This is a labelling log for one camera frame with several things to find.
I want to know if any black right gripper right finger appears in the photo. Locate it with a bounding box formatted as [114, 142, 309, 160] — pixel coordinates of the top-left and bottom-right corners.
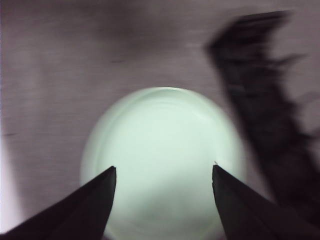
[211, 164, 320, 240]

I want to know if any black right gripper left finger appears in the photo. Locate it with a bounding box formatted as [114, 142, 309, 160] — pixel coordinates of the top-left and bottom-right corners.
[0, 165, 118, 240]

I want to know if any green plate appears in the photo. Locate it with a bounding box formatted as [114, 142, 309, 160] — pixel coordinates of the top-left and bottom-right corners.
[79, 86, 248, 240]

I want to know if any black plate rack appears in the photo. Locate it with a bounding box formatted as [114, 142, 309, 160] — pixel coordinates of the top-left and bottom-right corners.
[204, 9, 320, 222]

